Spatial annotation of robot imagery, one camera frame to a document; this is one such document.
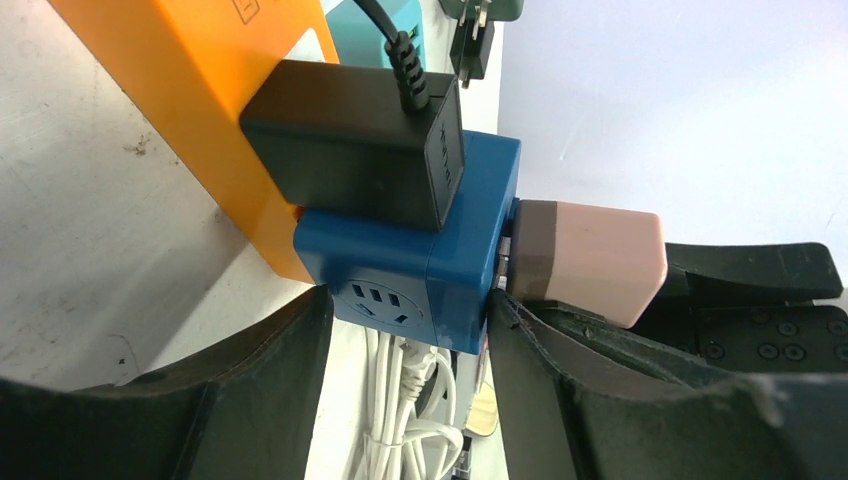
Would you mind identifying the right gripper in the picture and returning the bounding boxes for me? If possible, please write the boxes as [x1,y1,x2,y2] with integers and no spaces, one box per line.
[632,242,847,373]

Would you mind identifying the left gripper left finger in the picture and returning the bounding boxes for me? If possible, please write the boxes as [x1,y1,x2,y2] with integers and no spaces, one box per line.
[1,287,333,479]

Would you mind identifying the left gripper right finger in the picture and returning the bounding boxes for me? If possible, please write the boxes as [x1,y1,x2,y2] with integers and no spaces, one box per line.
[487,290,847,479]

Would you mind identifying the white charger plug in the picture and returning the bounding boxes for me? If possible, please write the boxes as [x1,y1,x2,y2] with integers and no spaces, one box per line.
[506,200,668,329]

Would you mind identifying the blue plug adapter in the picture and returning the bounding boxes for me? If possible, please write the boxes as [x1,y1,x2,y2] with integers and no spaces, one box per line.
[293,131,521,354]

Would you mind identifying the black cable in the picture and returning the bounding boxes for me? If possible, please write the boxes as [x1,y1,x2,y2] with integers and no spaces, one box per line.
[239,0,466,232]

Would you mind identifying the black power adapter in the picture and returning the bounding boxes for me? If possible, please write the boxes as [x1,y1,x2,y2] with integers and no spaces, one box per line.
[449,9,495,89]

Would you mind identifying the teal power strip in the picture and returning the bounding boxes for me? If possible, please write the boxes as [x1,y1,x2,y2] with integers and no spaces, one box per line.
[322,0,426,68]

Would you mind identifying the green cube plug adapter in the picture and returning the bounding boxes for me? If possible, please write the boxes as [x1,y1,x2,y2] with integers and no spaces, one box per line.
[439,0,524,22]

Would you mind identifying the white power strip cord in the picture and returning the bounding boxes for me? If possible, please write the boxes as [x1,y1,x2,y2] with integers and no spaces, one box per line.
[344,327,465,480]

